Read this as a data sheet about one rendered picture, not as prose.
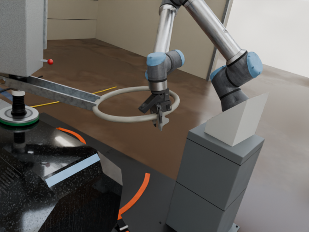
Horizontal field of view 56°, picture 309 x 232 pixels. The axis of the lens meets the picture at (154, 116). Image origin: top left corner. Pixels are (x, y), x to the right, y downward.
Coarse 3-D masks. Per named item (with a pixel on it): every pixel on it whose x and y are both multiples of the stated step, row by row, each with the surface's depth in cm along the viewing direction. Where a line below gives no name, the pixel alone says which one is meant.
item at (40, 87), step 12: (0, 84) 156; (12, 84) 156; (24, 84) 156; (36, 84) 167; (48, 84) 167; (60, 84) 168; (48, 96) 158; (60, 96) 158; (72, 96) 158; (84, 96) 169; (96, 96) 169; (84, 108) 161
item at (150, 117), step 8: (128, 88) 184; (136, 88) 184; (144, 88) 184; (104, 96) 174; (112, 96) 180; (176, 96) 165; (176, 104) 155; (96, 112) 153; (168, 112) 149; (112, 120) 145; (120, 120) 143; (128, 120) 142; (136, 120) 142; (144, 120) 143
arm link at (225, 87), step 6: (222, 66) 189; (216, 72) 189; (222, 72) 187; (210, 78) 195; (216, 78) 189; (222, 78) 186; (228, 78) 183; (216, 84) 190; (222, 84) 187; (228, 84) 185; (234, 84) 183; (216, 90) 193; (222, 90) 188; (228, 90) 186
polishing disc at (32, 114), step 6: (6, 108) 172; (30, 108) 177; (0, 114) 165; (6, 114) 166; (30, 114) 171; (36, 114) 172; (6, 120) 160; (12, 120) 161; (18, 120) 162; (24, 120) 163; (30, 120) 165
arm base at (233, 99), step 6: (234, 90) 186; (240, 90) 188; (222, 96) 189; (228, 96) 186; (234, 96) 185; (240, 96) 184; (246, 96) 187; (222, 102) 190; (228, 102) 185; (234, 102) 183; (240, 102) 182; (222, 108) 191; (228, 108) 185
